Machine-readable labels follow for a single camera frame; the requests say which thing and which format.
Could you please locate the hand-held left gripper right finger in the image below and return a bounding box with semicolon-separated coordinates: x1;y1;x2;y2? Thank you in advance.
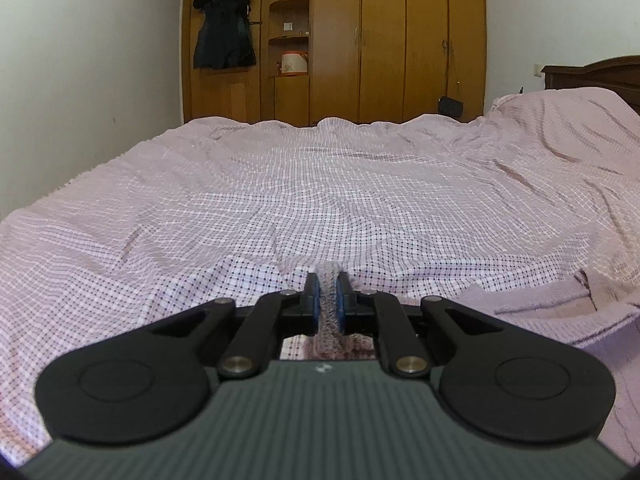
336;270;507;379

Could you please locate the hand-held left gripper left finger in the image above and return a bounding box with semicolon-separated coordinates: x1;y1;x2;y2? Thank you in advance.
149;272;321;380

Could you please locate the pink checked bed sheet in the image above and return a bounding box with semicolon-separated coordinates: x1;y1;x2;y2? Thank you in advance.
0;85;640;467

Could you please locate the small black bag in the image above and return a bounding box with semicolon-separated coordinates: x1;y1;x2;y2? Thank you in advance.
438;95;464;120

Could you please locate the white container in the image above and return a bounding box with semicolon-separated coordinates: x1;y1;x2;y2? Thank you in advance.
279;51;307;76

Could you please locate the wooden wardrobe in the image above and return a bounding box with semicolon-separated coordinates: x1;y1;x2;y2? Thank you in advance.
161;0;488;129

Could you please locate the black hanging garment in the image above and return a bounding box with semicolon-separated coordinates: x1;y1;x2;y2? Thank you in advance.
192;0;258;71

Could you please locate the dark wooden headboard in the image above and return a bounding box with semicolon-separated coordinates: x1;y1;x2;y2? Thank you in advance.
541;55;640;116

